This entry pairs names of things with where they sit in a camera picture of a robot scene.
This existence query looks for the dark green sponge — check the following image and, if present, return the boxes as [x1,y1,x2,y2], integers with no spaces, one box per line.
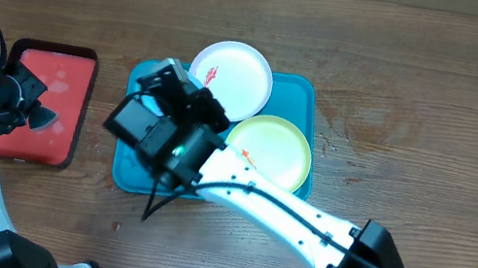
[27,106,58,131]

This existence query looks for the white plate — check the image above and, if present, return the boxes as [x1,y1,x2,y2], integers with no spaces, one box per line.
[189,41,273,122]

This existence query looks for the yellow-green plate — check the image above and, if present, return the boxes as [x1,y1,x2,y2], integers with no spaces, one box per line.
[226,115,312,193]

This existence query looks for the light blue plate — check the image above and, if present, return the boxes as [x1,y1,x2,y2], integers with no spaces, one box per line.
[137,60,203,118]

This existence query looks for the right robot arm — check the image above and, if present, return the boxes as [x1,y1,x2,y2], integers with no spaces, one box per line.
[104,58,404,268]

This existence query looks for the dark red water tray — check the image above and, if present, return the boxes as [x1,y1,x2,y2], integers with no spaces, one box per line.
[0,38,99,168]

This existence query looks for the teal plastic serving tray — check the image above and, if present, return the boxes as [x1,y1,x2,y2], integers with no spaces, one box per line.
[112,59,316,201]

